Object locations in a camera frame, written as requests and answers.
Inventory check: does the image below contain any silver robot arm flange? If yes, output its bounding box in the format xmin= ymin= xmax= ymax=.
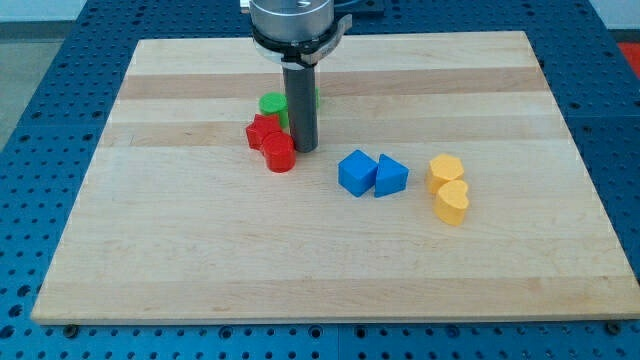
xmin=248 ymin=0 xmax=353 ymax=70

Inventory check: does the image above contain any red star block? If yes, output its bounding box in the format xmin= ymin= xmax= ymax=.
xmin=245 ymin=114 xmax=282 ymax=150

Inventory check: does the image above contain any blue cube block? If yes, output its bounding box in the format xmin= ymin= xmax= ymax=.
xmin=338 ymin=150 xmax=378 ymax=197

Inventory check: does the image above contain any red cylinder block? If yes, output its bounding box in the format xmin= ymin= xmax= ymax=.
xmin=261 ymin=132 xmax=296 ymax=173

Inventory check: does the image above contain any blue triangle block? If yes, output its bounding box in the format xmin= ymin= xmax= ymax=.
xmin=374 ymin=154 xmax=409 ymax=198

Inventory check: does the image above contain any wooden board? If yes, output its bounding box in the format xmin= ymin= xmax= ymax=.
xmin=31 ymin=31 xmax=639 ymax=325

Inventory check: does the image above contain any green cylinder block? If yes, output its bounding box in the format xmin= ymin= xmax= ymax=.
xmin=258 ymin=92 xmax=289 ymax=129

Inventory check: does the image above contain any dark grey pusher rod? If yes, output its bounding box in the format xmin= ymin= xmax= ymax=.
xmin=283 ymin=67 xmax=318 ymax=153

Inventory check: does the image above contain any yellow hexagon block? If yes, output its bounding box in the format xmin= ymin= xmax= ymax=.
xmin=425 ymin=153 xmax=464 ymax=194

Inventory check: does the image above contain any yellow heart block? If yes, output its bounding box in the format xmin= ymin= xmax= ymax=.
xmin=434 ymin=180 xmax=470 ymax=226

